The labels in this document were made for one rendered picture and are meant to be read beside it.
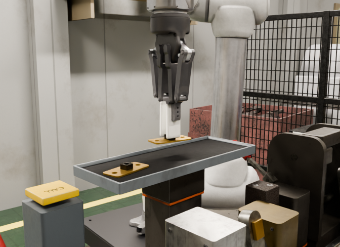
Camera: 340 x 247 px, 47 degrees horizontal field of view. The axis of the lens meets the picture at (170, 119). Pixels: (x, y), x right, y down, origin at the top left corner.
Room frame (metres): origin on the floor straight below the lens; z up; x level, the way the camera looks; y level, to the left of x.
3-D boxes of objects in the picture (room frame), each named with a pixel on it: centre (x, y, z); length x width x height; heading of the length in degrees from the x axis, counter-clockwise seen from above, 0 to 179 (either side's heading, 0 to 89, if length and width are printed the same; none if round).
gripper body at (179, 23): (0.77, 0.00, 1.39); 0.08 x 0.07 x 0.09; 33
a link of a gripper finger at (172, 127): (0.76, -0.01, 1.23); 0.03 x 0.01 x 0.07; 123
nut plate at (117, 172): (0.67, 0.08, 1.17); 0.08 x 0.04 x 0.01; 143
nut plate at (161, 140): (0.77, 0.00, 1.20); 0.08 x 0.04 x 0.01; 123
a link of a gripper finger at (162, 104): (0.78, 0.01, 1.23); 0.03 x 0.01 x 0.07; 123
